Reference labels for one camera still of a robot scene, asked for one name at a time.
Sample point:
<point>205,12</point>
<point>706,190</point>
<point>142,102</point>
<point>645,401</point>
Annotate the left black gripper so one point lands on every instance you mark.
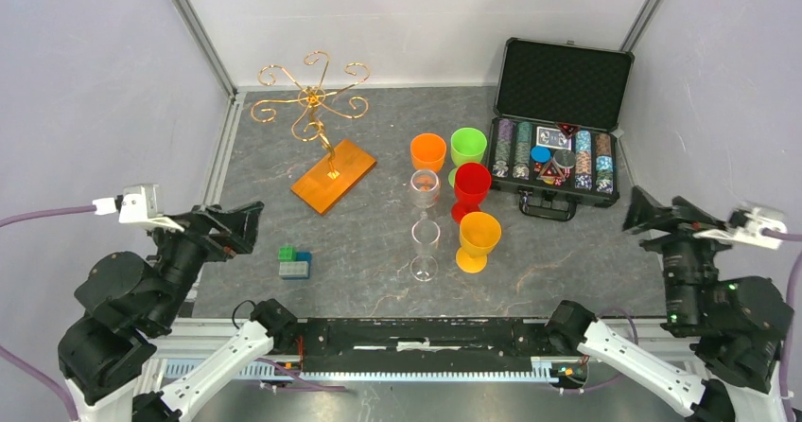
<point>238,232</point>

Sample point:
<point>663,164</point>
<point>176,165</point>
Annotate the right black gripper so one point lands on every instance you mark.
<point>642,209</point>

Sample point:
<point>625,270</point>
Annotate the yellow-orange plastic wine glass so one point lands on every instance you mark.
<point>479,235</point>

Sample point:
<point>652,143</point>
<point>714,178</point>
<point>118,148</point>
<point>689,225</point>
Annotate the red plastic wine glass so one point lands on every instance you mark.
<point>471,185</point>

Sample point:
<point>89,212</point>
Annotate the green plastic wine glass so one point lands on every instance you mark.
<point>467,145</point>

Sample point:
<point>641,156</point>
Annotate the clear wine glass back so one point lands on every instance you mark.
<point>425,234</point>

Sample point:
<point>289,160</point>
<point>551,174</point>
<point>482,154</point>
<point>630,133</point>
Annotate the clear wine glass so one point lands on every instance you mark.
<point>425,234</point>
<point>424,190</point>

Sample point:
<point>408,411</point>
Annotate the orange plastic wine glass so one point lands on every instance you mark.
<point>427,151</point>

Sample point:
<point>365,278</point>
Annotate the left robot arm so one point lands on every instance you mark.
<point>130,301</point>

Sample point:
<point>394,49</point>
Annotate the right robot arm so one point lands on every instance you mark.
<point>740,329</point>

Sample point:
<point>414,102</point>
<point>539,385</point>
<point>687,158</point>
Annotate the wooden rack base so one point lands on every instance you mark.
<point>326,183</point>

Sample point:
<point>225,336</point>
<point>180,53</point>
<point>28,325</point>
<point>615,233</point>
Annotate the green toy brick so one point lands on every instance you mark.
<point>287,254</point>

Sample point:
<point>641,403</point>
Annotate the grey toy brick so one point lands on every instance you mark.
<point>294,270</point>

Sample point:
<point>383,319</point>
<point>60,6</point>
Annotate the blue toy brick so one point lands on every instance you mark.
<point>302,256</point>

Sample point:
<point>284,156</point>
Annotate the triangular all-in button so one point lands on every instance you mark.
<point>551,174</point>

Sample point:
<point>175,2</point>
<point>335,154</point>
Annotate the black poker chip case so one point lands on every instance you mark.
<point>579,90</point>

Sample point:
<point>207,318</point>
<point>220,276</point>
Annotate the blue poker chip disc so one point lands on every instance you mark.
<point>540,154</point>

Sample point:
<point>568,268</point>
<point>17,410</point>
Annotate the playing card deck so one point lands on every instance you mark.
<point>552,138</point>

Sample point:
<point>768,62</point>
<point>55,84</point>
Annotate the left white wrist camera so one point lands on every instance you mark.
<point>138,205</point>

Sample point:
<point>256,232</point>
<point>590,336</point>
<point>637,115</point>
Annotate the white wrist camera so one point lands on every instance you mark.
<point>138,205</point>
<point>750,224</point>

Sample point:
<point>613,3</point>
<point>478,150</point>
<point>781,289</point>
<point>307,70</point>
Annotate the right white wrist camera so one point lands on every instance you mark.
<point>750,224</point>

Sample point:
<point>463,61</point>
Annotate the gold wire glass rack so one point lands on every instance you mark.
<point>308,126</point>

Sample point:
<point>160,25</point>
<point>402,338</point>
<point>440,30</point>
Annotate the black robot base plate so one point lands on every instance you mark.
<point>421,345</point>

